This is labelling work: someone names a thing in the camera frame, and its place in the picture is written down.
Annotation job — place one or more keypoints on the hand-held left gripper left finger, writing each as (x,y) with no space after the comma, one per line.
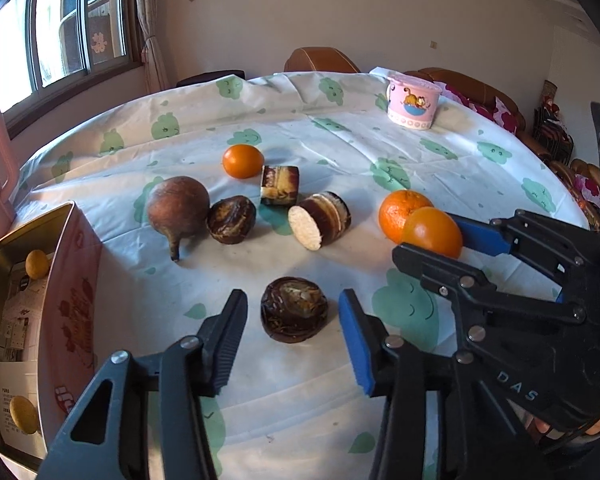
(230,341)

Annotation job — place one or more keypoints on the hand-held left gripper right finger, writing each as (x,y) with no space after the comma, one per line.
(352,341)

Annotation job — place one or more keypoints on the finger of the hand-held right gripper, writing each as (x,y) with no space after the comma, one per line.
(430,267)
(485,237)

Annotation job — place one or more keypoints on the large smooth orange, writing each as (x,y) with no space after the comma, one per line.
(432,232)

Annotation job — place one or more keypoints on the dark brown marbled round piece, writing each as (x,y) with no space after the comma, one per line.
(293,310)
(231,220)

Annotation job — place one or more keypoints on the brown cylinder with white end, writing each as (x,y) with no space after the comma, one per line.
(322,217)

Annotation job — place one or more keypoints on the brown round fruit with stem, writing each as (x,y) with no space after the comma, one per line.
(177,207)

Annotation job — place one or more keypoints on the gold tin box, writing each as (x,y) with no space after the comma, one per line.
(72,310)

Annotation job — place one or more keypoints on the person's right hand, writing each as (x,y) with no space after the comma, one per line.
(540,428)

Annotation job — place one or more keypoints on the dimpled mandarin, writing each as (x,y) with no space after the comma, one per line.
(397,212)

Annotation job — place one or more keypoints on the magenta floral cushion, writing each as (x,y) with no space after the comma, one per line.
(506,117)
(467,102)
(590,187)

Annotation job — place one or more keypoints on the brown leather sofa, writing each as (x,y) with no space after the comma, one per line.
(472,85)

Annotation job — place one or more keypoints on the pink cartoon cup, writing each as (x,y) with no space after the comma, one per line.
(412,102)

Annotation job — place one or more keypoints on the brown marbled block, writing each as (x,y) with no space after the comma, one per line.
(279,185)

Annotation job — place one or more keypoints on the small smooth orange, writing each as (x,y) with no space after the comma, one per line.
(242,161)

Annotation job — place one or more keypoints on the small yellow fruit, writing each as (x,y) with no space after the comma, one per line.
(36,264)
(23,415)

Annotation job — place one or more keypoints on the printed paper leaflets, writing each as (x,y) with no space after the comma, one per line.
(20,320)

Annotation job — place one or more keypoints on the brown leather chair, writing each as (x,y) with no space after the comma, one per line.
(320,60)

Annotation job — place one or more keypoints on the dark round stool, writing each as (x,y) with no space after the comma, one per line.
(205,79)

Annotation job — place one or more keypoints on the beige curtain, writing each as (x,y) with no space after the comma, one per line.
(152,35)

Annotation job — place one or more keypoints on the sliding window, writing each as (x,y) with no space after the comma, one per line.
(55,25)

